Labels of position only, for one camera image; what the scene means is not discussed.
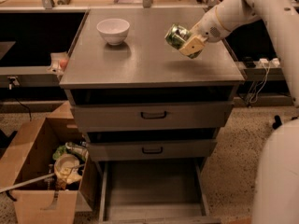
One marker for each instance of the grey metal drawer cabinet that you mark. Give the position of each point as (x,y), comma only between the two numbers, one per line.
(144,69)

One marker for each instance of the black floor stand leg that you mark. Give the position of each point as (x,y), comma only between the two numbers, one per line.
(277,122)

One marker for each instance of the top grey drawer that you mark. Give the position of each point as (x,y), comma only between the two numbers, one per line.
(145,117)

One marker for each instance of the middle grey drawer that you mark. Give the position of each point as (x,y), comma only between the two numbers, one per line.
(151,150)

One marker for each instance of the white paper cup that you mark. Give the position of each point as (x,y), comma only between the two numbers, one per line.
(64,165)

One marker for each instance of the small tray with orange ball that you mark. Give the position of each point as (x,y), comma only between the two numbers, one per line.
(58,63)

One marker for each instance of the bottom grey drawer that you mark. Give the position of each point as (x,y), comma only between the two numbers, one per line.
(154,192)

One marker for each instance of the green drink can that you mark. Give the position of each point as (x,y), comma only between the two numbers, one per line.
(177,36)

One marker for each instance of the grey drawer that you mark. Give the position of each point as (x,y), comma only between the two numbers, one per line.
(154,192)
(151,150)
(145,117)

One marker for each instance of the white ceramic bowl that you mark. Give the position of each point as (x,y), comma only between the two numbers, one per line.
(113,31)

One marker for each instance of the brown cardboard box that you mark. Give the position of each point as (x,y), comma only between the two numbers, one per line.
(29,155)

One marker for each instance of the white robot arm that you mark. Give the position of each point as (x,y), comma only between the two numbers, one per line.
(276,197)

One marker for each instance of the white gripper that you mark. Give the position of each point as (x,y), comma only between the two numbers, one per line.
(209,27)

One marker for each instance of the green snack bag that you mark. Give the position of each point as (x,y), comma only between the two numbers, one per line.
(71,148)

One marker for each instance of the grey metal rod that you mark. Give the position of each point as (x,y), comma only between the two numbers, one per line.
(34,180)

